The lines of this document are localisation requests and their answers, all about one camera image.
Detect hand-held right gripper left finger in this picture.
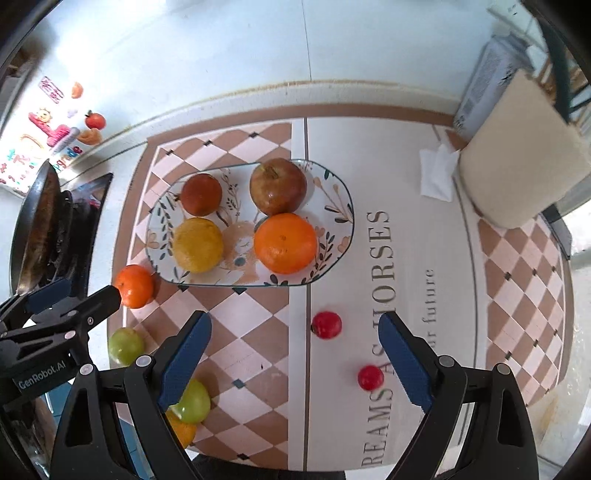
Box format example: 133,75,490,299
53,310,213,480

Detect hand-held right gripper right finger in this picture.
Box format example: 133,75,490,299
378,310,541,480

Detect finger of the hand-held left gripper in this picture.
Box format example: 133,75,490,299
0,277,75,329
0,285,122,354

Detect small orange tangerine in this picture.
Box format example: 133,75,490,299
115,264,155,309
165,408,198,449

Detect small red fruit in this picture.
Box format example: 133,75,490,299
311,311,343,341
358,365,385,391

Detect green round fruit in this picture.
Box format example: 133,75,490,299
108,327,146,367
173,379,212,424

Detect black frying pan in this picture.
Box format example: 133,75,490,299
9,158,63,296

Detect checkered printed tablecloth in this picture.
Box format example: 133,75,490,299
107,104,572,472

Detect yellow round fruit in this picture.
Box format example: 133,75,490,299
172,217,225,273

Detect floral glass plate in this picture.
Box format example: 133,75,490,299
145,159,355,288

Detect dark red round fruit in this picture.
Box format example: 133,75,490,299
180,174,223,217

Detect large orange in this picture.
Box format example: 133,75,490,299
253,213,318,275

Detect white tissue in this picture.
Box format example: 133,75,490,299
419,143,461,202

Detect red apple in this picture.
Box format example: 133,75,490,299
250,158,308,216

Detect grey printed carton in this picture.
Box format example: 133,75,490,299
452,34,534,141

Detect colourful wall stickers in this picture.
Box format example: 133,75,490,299
0,76,107,195

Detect dark green metal frame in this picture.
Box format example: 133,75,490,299
538,14,579,125

